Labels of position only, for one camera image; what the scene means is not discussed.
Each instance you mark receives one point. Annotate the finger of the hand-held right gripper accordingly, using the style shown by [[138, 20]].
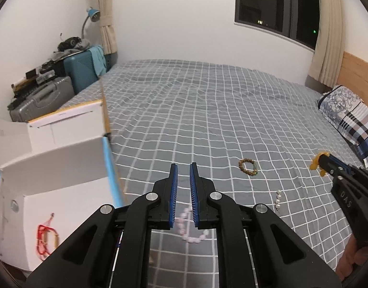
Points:
[[332, 163]]

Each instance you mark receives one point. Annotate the grey suitcase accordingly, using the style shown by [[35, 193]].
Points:
[[46, 99]]

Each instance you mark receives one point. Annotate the black bag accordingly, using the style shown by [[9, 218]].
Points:
[[70, 42]]

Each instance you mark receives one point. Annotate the white cardboard box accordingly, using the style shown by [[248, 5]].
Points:
[[67, 186]]

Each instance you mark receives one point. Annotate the teal suitcase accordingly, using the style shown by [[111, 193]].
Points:
[[79, 72]]

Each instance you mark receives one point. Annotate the person's right hand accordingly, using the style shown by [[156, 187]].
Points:
[[352, 258]]

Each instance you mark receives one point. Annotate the dark window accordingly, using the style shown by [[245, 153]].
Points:
[[262, 0]]

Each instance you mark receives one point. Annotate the wooden headboard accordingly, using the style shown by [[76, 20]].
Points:
[[358, 69]]

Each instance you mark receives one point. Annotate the grey checked bedsheet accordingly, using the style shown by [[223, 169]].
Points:
[[202, 111]]

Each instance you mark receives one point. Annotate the pile of dark gadgets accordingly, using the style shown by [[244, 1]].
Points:
[[37, 78]]

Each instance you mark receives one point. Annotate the teal cloth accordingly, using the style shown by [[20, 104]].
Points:
[[98, 60]]

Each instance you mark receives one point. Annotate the blue patterned pillow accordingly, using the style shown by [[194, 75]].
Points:
[[349, 117]]

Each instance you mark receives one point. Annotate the white pearl strand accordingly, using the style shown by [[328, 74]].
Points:
[[277, 205]]

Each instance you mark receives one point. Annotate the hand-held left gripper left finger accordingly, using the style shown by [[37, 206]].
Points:
[[173, 195]]

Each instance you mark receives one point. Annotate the beige curtain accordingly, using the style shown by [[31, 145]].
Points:
[[107, 12], [331, 21]]

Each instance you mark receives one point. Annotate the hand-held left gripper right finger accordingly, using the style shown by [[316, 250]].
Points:
[[194, 195]]

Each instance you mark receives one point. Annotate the blue desk lamp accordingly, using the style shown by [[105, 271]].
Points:
[[92, 13]]

